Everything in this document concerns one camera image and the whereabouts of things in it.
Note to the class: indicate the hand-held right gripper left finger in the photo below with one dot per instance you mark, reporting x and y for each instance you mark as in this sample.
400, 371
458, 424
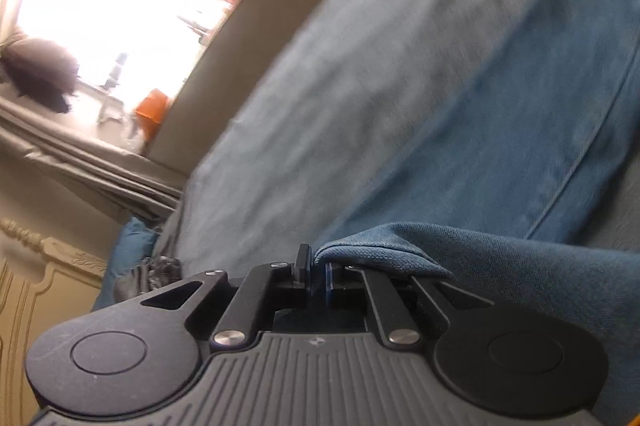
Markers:
302, 271

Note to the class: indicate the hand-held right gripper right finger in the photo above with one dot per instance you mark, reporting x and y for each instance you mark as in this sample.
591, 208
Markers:
330, 281

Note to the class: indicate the blue jeans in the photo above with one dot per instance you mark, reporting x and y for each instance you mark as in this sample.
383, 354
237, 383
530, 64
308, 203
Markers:
500, 130

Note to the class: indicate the black grey checked garment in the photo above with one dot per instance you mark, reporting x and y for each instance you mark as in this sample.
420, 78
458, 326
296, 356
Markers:
150, 276

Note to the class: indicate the blue pillow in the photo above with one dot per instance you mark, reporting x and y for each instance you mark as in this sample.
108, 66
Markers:
127, 256

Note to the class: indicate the orange bag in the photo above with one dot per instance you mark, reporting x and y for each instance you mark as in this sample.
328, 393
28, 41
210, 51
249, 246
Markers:
150, 108

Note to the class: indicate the grey curtain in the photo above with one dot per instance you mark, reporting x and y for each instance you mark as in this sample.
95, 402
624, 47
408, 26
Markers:
100, 165

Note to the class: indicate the cream carved headboard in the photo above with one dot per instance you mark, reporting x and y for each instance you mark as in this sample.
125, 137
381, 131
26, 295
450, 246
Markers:
40, 306

